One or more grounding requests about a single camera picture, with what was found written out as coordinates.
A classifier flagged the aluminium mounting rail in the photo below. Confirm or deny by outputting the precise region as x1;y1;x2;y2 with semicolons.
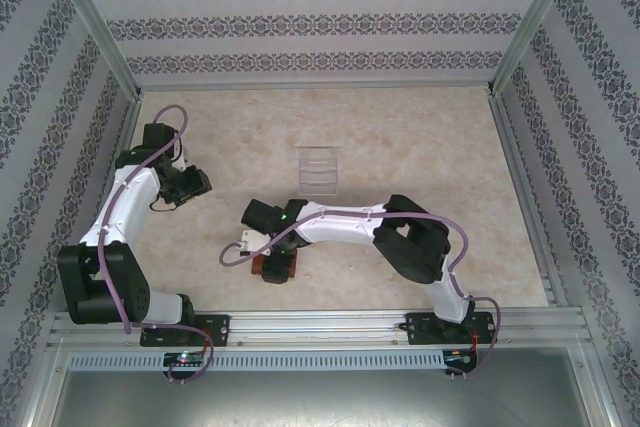
47;310;587;349

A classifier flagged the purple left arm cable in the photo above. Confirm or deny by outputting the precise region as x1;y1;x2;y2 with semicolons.
97;104;216;382

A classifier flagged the aluminium side rail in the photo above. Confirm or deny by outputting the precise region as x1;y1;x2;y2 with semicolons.
69;96;146;313
488;94;570;307

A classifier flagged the brown leather card holder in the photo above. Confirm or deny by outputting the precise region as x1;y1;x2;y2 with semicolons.
249;252;300;280

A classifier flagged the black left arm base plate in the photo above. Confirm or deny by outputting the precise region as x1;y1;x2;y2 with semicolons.
138;313;232;349

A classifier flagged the slotted grey cable duct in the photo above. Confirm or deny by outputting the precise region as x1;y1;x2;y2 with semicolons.
67;350;446;371

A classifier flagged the aluminium frame post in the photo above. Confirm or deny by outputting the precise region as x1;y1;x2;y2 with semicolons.
485;0;589;98
43;0;146;101

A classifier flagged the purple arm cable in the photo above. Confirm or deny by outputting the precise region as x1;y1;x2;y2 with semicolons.
218;210;503;381
97;104;216;382

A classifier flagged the grey metal sheet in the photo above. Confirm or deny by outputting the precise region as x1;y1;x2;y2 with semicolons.
49;369;614;427

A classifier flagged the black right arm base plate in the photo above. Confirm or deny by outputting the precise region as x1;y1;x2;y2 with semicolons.
404;311;495;347

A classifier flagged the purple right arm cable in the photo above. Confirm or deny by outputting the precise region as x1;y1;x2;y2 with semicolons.
218;210;503;381

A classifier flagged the clear acrylic card stand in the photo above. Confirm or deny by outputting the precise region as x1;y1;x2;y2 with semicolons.
297;146;341;197

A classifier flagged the thin black left gripper cable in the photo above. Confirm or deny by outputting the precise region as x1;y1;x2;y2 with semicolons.
148;196;179;214

